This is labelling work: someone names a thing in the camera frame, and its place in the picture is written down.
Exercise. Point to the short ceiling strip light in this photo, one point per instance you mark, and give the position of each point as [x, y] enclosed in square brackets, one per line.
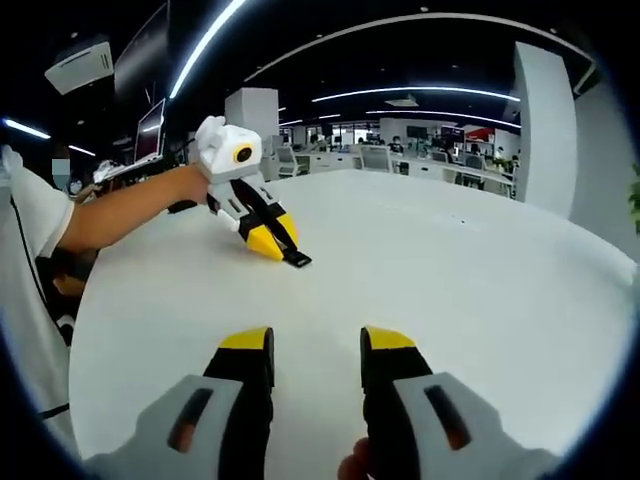
[25, 128]

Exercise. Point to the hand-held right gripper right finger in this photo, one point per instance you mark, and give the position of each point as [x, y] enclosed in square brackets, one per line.
[430, 420]

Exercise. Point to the person's white shirt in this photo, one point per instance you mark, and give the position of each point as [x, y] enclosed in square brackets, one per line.
[25, 280]

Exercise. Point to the curved ceiling strip light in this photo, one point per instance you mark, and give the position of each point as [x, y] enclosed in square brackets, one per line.
[205, 45]

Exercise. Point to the black plastic buckle part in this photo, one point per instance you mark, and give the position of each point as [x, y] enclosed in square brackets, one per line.
[300, 261]
[286, 248]

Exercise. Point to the green potted plant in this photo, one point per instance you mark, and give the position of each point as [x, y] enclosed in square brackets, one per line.
[635, 197]

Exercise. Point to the black wall screen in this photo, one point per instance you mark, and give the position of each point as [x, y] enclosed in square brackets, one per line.
[416, 131]

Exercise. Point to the white ceiling unit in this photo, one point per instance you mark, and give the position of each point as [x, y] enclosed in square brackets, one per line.
[80, 67]

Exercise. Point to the open silver laptop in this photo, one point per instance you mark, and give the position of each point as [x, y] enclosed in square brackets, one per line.
[150, 132]

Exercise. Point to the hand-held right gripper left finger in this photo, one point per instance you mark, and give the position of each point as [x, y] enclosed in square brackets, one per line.
[220, 425]

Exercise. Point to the person's right hand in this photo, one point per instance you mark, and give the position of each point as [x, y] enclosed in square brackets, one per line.
[356, 462]

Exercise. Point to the straight ceiling strip light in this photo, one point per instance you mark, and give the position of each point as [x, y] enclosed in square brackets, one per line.
[415, 91]
[450, 117]

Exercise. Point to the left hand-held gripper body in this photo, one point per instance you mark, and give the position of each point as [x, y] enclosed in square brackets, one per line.
[227, 150]

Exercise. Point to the row of white desks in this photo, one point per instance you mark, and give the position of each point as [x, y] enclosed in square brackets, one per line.
[450, 172]

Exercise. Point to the red wall poster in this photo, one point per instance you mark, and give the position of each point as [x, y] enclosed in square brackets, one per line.
[492, 136]

